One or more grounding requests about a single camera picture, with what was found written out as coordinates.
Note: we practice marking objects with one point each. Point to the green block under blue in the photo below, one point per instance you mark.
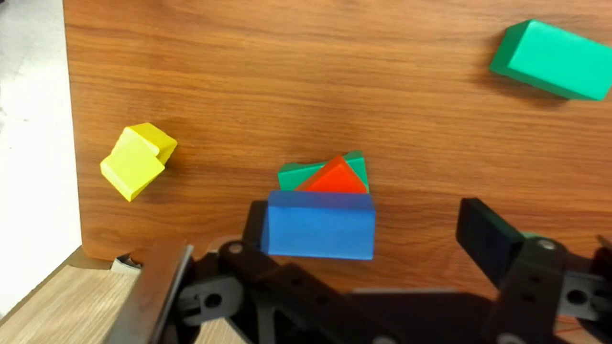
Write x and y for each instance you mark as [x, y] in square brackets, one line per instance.
[556, 60]

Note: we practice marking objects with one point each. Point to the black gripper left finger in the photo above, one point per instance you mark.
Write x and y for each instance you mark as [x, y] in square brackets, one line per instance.
[271, 303]

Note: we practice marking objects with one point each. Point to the green block under orange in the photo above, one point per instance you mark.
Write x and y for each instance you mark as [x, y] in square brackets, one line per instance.
[292, 177]

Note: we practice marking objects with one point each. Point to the orange rectangular block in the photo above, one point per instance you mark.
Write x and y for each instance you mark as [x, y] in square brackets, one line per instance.
[340, 177]

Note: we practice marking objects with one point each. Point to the yellow block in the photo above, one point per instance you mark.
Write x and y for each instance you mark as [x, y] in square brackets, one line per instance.
[137, 160]

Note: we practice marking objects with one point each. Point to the wooden table top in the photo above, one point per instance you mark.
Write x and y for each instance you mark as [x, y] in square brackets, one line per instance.
[248, 87]

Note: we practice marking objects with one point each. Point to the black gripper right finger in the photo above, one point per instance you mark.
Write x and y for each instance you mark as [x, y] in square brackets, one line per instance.
[539, 280]

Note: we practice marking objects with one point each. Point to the blue rectangular block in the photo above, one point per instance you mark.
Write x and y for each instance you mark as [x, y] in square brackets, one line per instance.
[321, 227]

